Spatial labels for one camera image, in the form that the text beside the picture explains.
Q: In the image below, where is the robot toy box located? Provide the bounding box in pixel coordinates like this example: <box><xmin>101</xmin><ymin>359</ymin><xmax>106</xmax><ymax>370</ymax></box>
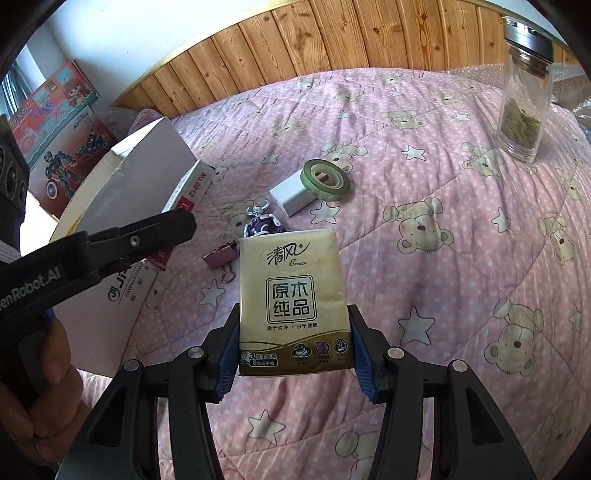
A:
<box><xmin>29</xmin><ymin>106</ymin><xmax>115</xmax><ymax>218</ymax></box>

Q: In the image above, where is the pink binder clip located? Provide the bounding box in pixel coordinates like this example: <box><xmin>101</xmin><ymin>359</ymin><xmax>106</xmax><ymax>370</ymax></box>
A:
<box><xmin>202</xmin><ymin>242</ymin><xmax>239</xmax><ymax>284</ymax></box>

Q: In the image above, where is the white staples box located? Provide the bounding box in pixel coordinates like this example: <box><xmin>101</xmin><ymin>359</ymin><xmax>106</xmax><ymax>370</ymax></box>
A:
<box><xmin>54</xmin><ymin>161</ymin><xmax>214</xmax><ymax>376</ymax></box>

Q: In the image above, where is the green tape roll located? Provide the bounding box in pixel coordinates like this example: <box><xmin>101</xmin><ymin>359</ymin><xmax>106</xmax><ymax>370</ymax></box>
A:
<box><xmin>300</xmin><ymin>159</ymin><xmax>351</xmax><ymax>201</ymax></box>

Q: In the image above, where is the pink bear quilt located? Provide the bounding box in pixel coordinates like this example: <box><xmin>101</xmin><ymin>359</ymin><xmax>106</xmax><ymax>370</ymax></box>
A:
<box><xmin>126</xmin><ymin>69</ymin><xmax>590</xmax><ymax>479</ymax></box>

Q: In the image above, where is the glass tea bottle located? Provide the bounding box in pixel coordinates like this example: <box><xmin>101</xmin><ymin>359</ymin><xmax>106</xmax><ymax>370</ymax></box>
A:
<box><xmin>496</xmin><ymin>16</ymin><xmax>554</xmax><ymax>163</ymax></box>

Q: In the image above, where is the person left hand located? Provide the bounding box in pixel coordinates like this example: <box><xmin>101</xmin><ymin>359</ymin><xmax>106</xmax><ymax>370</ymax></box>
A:
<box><xmin>1</xmin><ymin>319</ymin><xmax>91</xmax><ymax>465</ymax></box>

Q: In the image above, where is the gold tissue pack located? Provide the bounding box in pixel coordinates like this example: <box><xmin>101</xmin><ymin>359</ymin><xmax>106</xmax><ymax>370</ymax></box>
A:
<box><xmin>239</xmin><ymin>229</ymin><xmax>353</xmax><ymax>377</ymax></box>

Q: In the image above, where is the colourful toy box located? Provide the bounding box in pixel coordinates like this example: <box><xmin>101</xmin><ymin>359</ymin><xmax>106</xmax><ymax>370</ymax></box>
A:
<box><xmin>9</xmin><ymin>61</ymin><xmax>99</xmax><ymax>169</ymax></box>

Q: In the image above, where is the white cardboard box yellow tape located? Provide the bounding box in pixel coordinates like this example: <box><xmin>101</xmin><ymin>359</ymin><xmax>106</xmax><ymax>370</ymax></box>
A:
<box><xmin>51</xmin><ymin>118</ymin><xmax>195</xmax><ymax>241</ymax></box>

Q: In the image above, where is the small white box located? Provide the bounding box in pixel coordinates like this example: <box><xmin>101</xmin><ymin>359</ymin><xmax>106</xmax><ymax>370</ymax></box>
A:
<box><xmin>270</xmin><ymin>171</ymin><xmax>317</xmax><ymax>217</ymax></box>

